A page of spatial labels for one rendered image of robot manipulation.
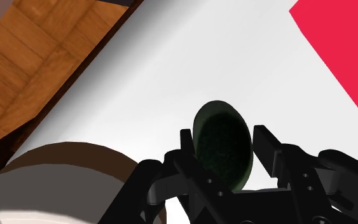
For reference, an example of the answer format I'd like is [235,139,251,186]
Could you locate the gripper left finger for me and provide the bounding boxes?
[97,128,233,224]

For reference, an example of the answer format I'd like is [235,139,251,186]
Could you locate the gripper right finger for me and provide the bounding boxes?
[252,124,358,224]

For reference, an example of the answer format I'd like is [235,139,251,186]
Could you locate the dark green bowl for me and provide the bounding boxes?
[192,100,254,192]

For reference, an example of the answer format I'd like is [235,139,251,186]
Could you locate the brown rimmed grey plate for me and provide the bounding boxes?
[0,141,168,224]

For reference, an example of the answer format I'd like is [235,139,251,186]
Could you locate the red robot stand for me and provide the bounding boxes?
[289,0,358,134]

